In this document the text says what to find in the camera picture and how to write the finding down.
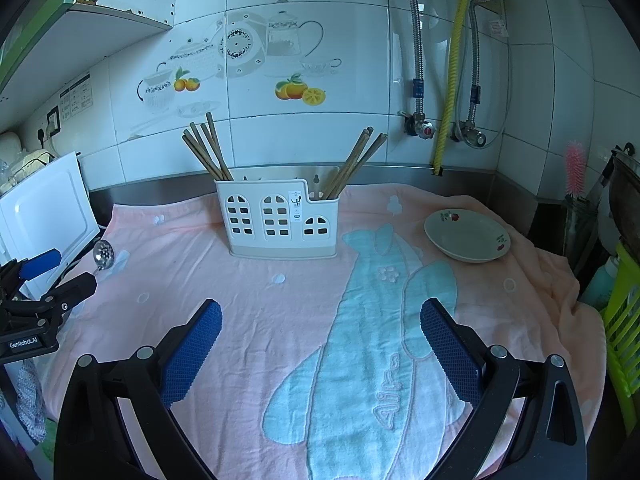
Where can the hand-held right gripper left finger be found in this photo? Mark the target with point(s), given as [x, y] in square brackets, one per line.
[192, 355]

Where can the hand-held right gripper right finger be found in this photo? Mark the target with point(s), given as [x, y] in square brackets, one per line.
[450, 355]

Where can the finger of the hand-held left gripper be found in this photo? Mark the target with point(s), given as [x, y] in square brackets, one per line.
[70, 290]
[42, 261]

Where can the white plastic utensil holder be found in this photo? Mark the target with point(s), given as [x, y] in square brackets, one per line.
[277, 220]

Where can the group of wooden chopsticks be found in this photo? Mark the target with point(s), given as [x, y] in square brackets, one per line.
[352, 165]

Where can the metal slotted skimmer spoon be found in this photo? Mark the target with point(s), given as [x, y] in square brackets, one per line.
[103, 252]

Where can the white plastic cutting board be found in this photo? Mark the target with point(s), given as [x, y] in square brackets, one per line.
[45, 210]

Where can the white mesh cloth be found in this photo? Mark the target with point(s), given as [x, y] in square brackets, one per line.
[30, 400]

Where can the pink towel with blue print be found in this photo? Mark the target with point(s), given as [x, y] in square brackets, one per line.
[280, 320]

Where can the white floral ceramic bowl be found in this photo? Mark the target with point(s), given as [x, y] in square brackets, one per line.
[465, 237]

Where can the teal and white bottle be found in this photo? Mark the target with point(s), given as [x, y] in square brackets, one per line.
[600, 280]

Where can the green plastic rack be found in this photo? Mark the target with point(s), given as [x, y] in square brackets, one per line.
[622, 320]

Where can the glass jar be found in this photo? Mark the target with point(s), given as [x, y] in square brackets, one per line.
[580, 230]

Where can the metal water valve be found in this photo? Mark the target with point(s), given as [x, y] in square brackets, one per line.
[474, 135]

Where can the pink bottle brush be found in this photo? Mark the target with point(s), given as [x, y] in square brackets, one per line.
[575, 165]

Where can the water valve with red knob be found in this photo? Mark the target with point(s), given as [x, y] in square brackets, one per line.
[425, 127]

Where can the dark metal wok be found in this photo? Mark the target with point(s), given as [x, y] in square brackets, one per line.
[627, 195]

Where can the wall power socket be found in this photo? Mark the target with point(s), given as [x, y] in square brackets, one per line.
[53, 120]

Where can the white wall label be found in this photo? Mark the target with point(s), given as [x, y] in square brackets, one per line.
[77, 95]

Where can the green wall cabinet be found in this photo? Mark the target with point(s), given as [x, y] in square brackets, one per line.
[30, 15]

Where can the teaware and oranges wall decal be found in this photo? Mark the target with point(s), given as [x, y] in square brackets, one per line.
[240, 50]

